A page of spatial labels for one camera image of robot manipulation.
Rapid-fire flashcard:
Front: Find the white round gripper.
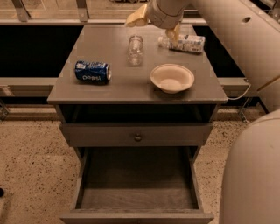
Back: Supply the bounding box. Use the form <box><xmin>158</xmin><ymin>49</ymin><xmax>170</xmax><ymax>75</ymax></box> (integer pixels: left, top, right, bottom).
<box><xmin>125</xmin><ymin>0</ymin><xmax>192</xmax><ymax>46</ymax></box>

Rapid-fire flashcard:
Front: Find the clear plastic water bottle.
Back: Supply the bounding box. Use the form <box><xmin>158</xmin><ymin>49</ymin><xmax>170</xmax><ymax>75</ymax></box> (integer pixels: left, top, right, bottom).
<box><xmin>128</xmin><ymin>35</ymin><xmax>144</xmax><ymax>66</ymax></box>

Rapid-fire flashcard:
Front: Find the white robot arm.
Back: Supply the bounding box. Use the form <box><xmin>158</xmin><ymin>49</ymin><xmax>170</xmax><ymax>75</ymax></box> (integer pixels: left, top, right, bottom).
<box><xmin>126</xmin><ymin>0</ymin><xmax>280</xmax><ymax>224</ymax></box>

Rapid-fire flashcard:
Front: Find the white labelled plastic bottle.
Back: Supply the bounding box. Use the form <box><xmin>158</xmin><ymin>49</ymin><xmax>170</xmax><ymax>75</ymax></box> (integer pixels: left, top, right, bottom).
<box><xmin>157</xmin><ymin>34</ymin><xmax>206</xmax><ymax>53</ymax></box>

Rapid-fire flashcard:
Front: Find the grey wooden drawer cabinet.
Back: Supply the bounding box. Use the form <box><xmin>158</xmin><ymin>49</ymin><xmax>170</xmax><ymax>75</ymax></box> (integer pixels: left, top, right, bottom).
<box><xmin>46</xmin><ymin>23</ymin><xmax>228</xmax><ymax>224</ymax></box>

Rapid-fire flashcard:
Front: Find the closed grey top drawer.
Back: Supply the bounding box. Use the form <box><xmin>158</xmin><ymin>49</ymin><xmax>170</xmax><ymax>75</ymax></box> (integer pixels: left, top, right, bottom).
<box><xmin>60</xmin><ymin>123</ymin><xmax>213</xmax><ymax>147</ymax></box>

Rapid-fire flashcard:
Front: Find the round dark drawer knob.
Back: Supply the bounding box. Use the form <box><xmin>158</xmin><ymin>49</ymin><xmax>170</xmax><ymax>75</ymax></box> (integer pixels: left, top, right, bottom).
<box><xmin>134</xmin><ymin>134</ymin><xmax>142</xmax><ymax>142</ymax></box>

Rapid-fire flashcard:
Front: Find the open grey middle drawer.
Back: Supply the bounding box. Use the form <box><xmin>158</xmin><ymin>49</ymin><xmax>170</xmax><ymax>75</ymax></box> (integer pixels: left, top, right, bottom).
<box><xmin>60</xmin><ymin>147</ymin><xmax>214</xmax><ymax>224</ymax></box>

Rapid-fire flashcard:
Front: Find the white paper bowl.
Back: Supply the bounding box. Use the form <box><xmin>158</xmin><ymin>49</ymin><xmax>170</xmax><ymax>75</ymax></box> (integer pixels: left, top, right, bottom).
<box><xmin>150</xmin><ymin>64</ymin><xmax>194</xmax><ymax>94</ymax></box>

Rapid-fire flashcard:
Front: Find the blue Pepsi can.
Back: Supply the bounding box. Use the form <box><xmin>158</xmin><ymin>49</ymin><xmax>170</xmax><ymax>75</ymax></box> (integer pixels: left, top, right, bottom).
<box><xmin>74</xmin><ymin>60</ymin><xmax>111</xmax><ymax>83</ymax></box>

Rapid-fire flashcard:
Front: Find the metal railing frame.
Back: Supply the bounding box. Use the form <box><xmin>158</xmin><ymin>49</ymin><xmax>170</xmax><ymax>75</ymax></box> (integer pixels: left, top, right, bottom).
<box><xmin>0</xmin><ymin>0</ymin><xmax>280</xmax><ymax>99</ymax></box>

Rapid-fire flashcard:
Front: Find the white cable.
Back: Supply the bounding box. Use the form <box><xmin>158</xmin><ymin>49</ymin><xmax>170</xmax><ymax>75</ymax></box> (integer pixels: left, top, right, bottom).
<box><xmin>227</xmin><ymin>82</ymin><xmax>252</xmax><ymax>102</ymax></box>

